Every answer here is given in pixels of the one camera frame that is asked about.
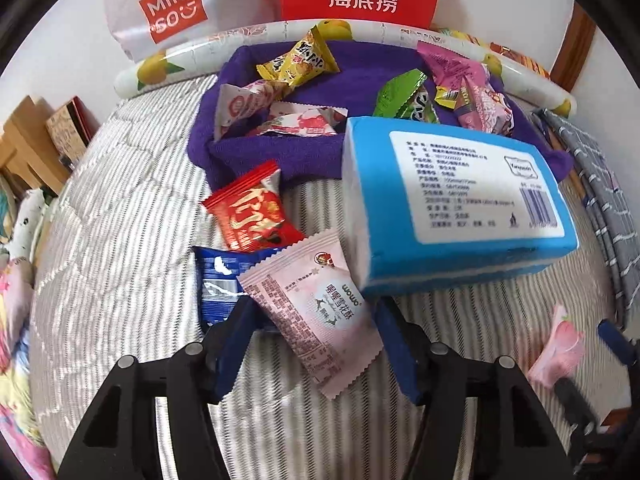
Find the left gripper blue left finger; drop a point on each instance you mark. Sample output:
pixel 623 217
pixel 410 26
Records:
pixel 225 345

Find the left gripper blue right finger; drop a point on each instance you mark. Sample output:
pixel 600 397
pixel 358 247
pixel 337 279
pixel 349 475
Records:
pixel 407 348

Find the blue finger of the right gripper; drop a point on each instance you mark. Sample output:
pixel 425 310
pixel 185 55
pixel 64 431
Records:
pixel 624 349

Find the pale pink snack packet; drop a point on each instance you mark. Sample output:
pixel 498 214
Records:
pixel 307 292

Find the green snack packet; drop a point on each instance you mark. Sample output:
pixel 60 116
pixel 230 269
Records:
pixel 406 97

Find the dark blue snack packet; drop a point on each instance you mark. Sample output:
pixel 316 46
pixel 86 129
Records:
pixel 217 285

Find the red snack packet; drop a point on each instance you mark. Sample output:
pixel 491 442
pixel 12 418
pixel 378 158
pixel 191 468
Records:
pixel 250 213

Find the blue tissue pack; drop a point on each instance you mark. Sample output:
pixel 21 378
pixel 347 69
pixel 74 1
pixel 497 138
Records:
pixel 433 206

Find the grey checked cloth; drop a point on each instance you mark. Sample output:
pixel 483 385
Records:
pixel 606 207

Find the pink strawberry snack packet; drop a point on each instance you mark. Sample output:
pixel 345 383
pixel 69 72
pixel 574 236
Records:
pixel 298 119

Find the white pink snack packet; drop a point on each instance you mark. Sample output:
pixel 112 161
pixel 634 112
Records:
pixel 236 103

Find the purple towel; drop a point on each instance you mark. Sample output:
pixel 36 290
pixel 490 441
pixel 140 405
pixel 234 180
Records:
pixel 234 132

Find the patterned box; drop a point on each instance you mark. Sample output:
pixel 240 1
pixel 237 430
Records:
pixel 70 132

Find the magenta snack packet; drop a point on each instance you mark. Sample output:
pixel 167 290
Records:
pixel 448 69

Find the wooden furniture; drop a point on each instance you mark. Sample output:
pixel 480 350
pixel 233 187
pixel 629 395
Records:
pixel 29 158

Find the yellow snack packet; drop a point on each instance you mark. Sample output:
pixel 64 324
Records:
pixel 309 58

